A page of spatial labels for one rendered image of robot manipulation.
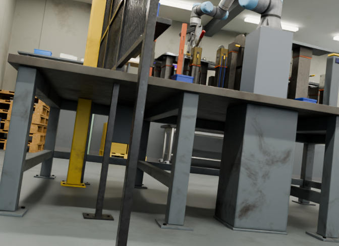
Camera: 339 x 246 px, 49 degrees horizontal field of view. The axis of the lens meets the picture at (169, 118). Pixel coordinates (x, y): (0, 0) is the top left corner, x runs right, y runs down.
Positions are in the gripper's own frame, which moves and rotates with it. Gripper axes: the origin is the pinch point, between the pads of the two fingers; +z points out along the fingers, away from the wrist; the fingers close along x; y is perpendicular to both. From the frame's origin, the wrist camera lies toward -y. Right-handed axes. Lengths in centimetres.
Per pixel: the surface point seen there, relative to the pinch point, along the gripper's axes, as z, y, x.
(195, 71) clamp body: 17.4, 0.2, -20.8
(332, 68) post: 0, 92, -37
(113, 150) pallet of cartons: 89, 29, 449
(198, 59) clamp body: 9.1, 0.6, -20.3
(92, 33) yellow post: -10, -65, 43
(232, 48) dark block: -1.9, 22.0, -25.2
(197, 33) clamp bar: -9.1, -1.0, -16.8
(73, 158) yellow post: 87, -64, 43
